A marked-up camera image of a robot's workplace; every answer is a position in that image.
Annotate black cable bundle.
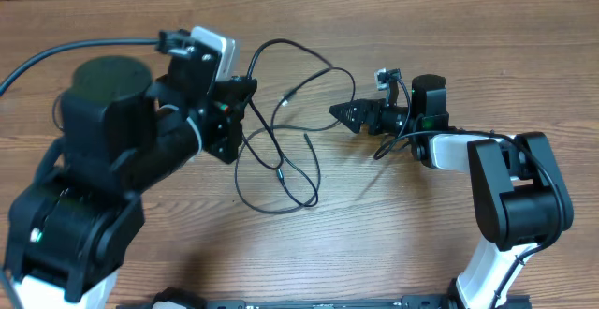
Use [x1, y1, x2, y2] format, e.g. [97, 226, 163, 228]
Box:
[233, 37, 358, 215]

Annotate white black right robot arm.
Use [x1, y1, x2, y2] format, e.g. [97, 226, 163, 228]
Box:
[329, 69, 574, 308]

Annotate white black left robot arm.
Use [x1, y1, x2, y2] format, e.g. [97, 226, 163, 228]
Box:
[1, 26, 257, 308]

